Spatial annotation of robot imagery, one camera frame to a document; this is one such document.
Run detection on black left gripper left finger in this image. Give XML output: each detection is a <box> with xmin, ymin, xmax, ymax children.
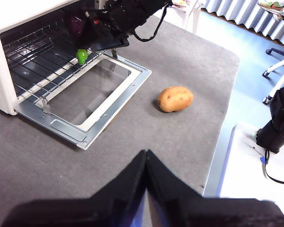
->
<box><xmin>1</xmin><ymin>149</ymin><xmax>147</xmax><ymax>227</ymax></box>

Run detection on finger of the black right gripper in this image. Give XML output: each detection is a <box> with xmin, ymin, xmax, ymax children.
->
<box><xmin>78</xmin><ymin>35</ymin><xmax>130</xmax><ymax>52</ymax></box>

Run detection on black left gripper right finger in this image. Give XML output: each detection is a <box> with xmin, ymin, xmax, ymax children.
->
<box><xmin>146</xmin><ymin>149</ymin><xmax>284</xmax><ymax>227</ymax></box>

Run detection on purple toy eggplant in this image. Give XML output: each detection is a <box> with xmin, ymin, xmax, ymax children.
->
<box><xmin>69</xmin><ymin>14</ymin><xmax>89</xmax><ymax>66</ymax></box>

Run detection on oven door with glass window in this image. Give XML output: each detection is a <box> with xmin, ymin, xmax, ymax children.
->
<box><xmin>13</xmin><ymin>53</ymin><xmax>153</xmax><ymax>151</ymax></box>

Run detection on white toaster oven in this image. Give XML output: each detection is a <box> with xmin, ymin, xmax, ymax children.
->
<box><xmin>0</xmin><ymin>0</ymin><xmax>119</xmax><ymax>116</ymax></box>

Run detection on colourful toy food items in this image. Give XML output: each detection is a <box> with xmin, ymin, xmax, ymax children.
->
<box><xmin>171</xmin><ymin>0</ymin><xmax>192</xmax><ymax>7</ymax></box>
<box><xmin>257</xmin><ymin>0</ymin><xmax>284</xmax><ymax>22</ymax></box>

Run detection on white plastic stool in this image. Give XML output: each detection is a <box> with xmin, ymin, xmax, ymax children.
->
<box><xmin>153</xmin><ymin>0</ymin><xmax>204</xmax><ymax>34</ymax></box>

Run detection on brown toy potato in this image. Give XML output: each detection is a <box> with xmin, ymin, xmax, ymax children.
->
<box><xmin>157</xmin><ymin>86</ymin><xmax>195</xmax><ymax>113</ymax></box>

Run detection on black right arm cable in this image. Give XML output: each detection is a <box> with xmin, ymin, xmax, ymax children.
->
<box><xmin>132</xmin><ymin>4</ymin><xmax>169</xmax><ymax>43</ymax></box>

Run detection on metal wire oven rack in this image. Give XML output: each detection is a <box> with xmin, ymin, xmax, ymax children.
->
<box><xmin>1</xmin><ymin>22</ymin><xmax>109</xmax><ymax>101</ymax></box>

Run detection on black arm base cable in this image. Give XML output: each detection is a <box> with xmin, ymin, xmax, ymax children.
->
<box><xmin>262</xmin><ymin>148</ymin><xmax>284</xmax><ymax>185</ymax></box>

